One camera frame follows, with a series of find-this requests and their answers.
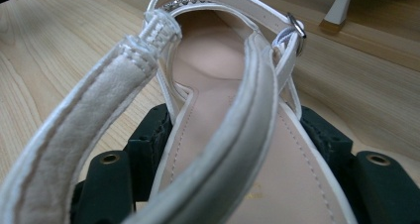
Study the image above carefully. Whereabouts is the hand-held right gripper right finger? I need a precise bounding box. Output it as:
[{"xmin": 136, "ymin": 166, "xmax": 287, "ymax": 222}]
[{"xmin": 297, "ymin": 105, "xmax": 360, "ymax": 212}]

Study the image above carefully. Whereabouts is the white slipper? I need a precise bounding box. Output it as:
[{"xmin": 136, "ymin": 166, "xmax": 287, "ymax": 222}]
[{"xmin": 318, "ymin": 0, "xmax": 360, "ymax": 34}]

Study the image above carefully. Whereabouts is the white strappy heeled sandal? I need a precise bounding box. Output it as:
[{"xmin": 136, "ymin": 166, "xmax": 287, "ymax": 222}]
[{"xmin": 0, "ymin": 0, "xmax": 361, "ymax": 224}]

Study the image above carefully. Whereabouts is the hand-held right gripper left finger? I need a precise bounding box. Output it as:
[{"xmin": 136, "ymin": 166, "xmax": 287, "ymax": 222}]
[{"xmin": 123, "ymin": 102, "xmax": 174, "ymax": 203}]

